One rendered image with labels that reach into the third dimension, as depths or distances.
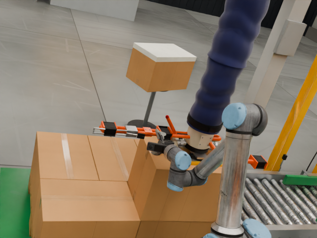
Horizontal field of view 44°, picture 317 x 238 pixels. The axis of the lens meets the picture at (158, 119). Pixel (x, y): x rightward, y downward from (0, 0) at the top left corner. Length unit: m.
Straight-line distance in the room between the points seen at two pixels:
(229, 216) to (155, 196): 0.73
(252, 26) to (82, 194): 1.46
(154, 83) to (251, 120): 2.52
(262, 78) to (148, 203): 1.83
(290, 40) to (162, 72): 1.33
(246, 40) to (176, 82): 2.24
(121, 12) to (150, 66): 5.75
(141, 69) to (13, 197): 1.84
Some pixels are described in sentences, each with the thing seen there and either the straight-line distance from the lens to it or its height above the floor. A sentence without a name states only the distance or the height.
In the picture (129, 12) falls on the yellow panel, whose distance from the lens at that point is 9.82.
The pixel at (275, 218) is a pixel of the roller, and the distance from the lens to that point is 3.10.
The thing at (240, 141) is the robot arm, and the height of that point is 1.46.
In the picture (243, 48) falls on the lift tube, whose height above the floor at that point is 1.71.
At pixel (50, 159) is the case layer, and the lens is 2.90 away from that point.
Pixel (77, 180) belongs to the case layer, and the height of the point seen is 0.54.
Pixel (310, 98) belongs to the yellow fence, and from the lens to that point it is 3.42.
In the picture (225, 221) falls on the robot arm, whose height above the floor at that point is 1.11.
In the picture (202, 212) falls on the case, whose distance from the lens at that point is 2.66.
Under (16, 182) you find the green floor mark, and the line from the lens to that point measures 3.55.
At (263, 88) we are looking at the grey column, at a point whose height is 1.11.
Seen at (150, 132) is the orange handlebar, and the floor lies 1.09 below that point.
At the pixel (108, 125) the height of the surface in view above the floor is 1.10.
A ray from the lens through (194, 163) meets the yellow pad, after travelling 2.46.
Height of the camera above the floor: 2.17
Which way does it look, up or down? 25 degrees down
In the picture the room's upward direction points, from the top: 17 degrees clockwise
